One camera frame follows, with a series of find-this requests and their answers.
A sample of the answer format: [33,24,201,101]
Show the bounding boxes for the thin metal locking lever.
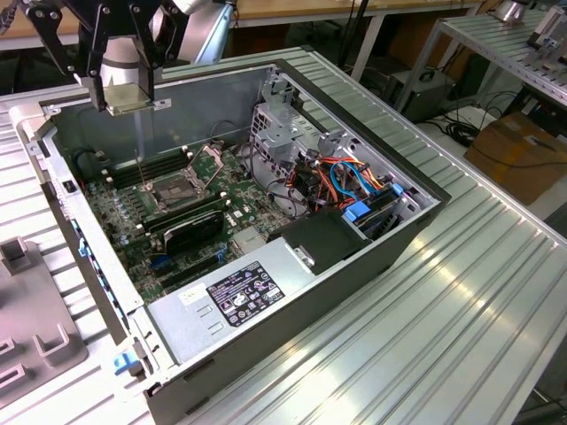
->
[133,149,148,189]

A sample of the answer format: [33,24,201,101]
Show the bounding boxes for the black graphics card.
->
[160,209,226,259]

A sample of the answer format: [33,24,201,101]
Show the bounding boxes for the orange wire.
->
[308,154,387,210]

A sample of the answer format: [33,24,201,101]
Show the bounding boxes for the blue wire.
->
[329,160,384,197]

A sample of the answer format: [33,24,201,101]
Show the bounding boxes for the grey device with blue clip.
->
[525,4,567,59]

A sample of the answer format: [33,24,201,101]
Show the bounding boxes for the square silver CPU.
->
[103,83,158,118]

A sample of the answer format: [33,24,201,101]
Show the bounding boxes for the silver chipset heatsink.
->
[229,228,268,250]

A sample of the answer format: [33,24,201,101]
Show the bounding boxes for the silver power supply box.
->
[147,236,321,367]

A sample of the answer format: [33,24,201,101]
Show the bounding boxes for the blue case latch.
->
[112,351,142,378]

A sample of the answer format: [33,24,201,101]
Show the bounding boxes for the blue disk carrier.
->
[342,189,402,241]

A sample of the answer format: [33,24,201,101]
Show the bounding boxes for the grey control box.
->
[388,66,458,126]

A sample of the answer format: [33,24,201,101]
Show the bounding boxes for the grey metal drive cage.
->
[249,66,338,209]

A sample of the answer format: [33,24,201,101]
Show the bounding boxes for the grey parts rack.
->
[0,236,90,399]

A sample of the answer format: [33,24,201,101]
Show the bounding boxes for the wooden desk white frame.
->
[0,0,488,52]

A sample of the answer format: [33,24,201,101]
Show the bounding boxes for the open black PC case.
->
[8,57,454,425]

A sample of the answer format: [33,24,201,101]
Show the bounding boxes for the black expansion slot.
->
[152,252,223,278]
[158,265,214,292]

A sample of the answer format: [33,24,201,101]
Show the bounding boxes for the black floor cables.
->
[436,88,491,148]

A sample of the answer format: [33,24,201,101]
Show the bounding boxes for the CPU socket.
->
[139,170,214,214]

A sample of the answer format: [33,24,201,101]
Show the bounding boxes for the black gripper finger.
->
[128,0,184,108]
[24,0,108,112]

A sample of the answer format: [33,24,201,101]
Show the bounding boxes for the black RAM slot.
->
[108,159,193,182]
[144,203,231,234]
[140,197,229,226]
[105,153,191,177]
[110,165,194,188]
[104,147,190,172]

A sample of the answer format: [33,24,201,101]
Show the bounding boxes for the grey braided cable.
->
[0,0,22,36]

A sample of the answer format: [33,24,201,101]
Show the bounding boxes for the brown cardboard box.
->
[462,110,567,207]

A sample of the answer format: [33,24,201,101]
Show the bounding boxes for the metal socket cover frame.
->
[187,143,228,197]

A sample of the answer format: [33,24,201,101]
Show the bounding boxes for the metal slat side table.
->
[393,4,567,114]

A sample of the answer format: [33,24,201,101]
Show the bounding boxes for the green motherboard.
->
[82,141,312,307]

